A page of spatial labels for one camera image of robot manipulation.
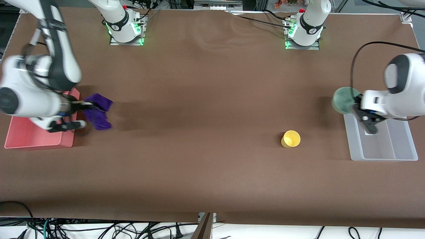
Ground black looped floor cable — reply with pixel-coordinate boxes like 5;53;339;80
0;201;36;230

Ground black overhead cable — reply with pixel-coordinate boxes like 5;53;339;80
361;0;425;18

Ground purple microfibre cloth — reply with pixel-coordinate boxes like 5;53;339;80
83;93;114;130

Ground pink plastic bin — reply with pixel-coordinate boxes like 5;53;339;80
4;88;81;149

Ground tangled black floor cables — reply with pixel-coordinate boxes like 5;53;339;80
50;220;186;239

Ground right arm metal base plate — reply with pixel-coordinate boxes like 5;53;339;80
109;15;146;46

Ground black cable across table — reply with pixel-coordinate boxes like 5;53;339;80
226;9;294;29

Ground clear plastic bin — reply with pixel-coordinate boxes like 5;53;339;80
344;113;419;162

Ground white power strip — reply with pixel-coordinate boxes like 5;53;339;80
194;0;243;10

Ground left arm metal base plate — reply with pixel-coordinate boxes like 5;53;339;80
285;18;321;50

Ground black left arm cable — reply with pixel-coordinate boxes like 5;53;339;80
350;41;425;100

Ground yellow plastic cup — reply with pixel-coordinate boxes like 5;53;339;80
281;130;301;148

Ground wooden table support beam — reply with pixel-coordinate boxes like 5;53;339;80
191;212;213;239

